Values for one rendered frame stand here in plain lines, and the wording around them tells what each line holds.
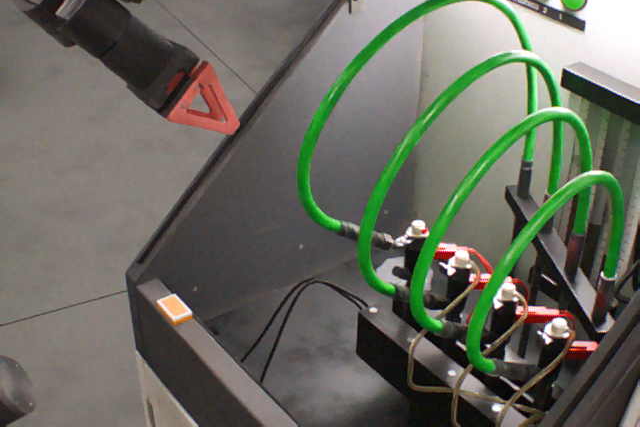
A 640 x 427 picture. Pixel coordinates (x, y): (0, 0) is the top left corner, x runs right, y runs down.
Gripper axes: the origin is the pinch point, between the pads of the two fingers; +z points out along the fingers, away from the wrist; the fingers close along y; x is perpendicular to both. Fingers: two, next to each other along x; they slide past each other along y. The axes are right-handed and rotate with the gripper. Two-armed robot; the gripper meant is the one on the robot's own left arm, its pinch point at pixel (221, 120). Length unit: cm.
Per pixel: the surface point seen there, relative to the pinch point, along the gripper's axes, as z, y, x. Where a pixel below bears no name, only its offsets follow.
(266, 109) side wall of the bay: 17.9, 34.3, -6.7
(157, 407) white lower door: 35, 39, 42
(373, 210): 16.0, -7.9, -1.9
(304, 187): 11.9, -0.7, 0.3
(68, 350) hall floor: 64, 155, 75
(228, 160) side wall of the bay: 18.0, 34.6, 2.5
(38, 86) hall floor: 45, 339, 27
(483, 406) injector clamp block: 45.2, -8.8, 8.4
